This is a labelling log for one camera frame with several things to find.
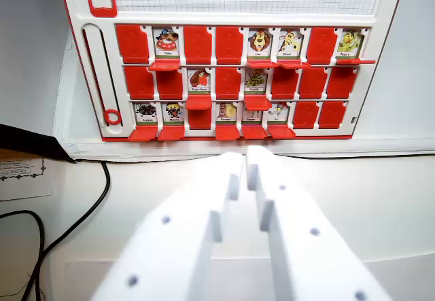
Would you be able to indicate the white printed paper sheet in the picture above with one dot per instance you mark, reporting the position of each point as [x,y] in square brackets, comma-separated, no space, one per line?
[23,185]

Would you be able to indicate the red board flap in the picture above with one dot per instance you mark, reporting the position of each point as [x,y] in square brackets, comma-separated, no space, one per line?
[356,62]

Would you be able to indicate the red and white game board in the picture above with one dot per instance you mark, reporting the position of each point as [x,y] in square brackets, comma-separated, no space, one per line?
[238,87]

